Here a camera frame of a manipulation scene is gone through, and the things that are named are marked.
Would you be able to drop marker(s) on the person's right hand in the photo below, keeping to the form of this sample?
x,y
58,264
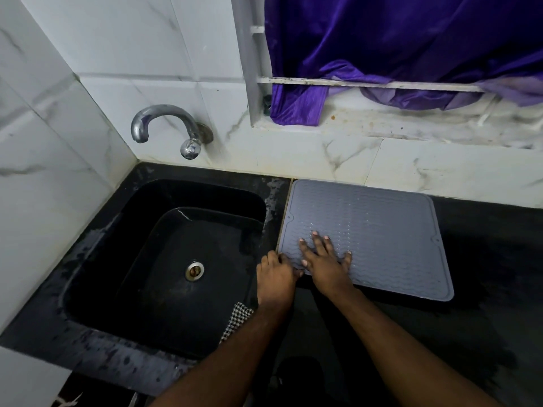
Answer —
x,y
326,267

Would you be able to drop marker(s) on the person's left hand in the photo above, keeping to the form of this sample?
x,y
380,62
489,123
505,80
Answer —
x,y
275,283

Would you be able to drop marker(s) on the checkered cleaning cloth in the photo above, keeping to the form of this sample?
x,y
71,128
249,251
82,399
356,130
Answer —
x,y
235,320

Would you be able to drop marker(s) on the grey silicone mat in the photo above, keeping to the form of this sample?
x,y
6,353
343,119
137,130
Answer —
x,y
382,233

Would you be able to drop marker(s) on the person's right forearm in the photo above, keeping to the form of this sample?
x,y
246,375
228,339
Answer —
x,y
407,356

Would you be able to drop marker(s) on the person's left forearm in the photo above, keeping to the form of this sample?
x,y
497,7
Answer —
x,y
220,364

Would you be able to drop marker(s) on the metal sink drain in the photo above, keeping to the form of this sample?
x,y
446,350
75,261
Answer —
x,y
194,271

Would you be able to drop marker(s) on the black stone sink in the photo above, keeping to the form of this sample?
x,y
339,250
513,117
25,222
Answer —
x,y
169,292

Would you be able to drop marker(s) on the white window grille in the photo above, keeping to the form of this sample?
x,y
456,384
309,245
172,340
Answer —
x,y
369,83

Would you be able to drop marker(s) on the purple satin curtain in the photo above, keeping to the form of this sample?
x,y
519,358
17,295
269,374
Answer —
x,y
403,38

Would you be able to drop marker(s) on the chrome wall faucet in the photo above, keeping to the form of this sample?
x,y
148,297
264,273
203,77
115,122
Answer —
x,y
165,111

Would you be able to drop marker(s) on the grey window frame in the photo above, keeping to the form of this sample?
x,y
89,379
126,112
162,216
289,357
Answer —
x,y
250,59

